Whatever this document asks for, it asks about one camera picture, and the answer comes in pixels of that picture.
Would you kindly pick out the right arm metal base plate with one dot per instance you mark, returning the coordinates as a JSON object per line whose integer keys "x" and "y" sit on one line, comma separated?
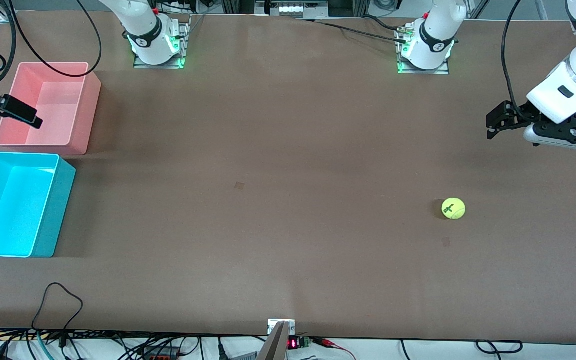
{"x": 158, "y": 65}

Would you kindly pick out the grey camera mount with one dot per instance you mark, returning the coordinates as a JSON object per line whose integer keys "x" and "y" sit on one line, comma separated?
{"x": 278, "y": 345}

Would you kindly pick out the orange power strip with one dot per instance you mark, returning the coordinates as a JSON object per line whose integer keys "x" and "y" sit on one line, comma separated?
{"x": 160, "y": 357}

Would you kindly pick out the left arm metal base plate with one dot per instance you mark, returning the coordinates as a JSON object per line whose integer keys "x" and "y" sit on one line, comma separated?
{"x": 423, "y": 71}

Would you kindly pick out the pink plastic bin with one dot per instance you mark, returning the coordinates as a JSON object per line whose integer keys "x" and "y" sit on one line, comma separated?
{"x": 63, "y": 100}

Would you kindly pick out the blue plastic bin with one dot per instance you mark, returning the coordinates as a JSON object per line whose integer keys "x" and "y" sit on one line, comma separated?
{"x": 13, "y": 210}

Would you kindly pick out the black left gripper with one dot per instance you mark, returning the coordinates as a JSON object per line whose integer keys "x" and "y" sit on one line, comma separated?
{"x": 511, "y": 116}

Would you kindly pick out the metal equipment rack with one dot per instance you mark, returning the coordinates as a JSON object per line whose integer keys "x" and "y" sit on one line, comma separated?
{"x": 293, "y": 9}

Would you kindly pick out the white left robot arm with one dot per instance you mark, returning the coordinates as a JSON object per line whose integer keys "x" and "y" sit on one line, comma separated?
{"x": 568, "y": 90}

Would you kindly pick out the yellow-green tennis ball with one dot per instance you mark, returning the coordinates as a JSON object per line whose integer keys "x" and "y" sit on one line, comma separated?
{"x": 453, "y": 208}

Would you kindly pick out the red digit display board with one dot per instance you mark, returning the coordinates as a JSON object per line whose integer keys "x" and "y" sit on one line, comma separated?
{"x": 293, "y": 343}

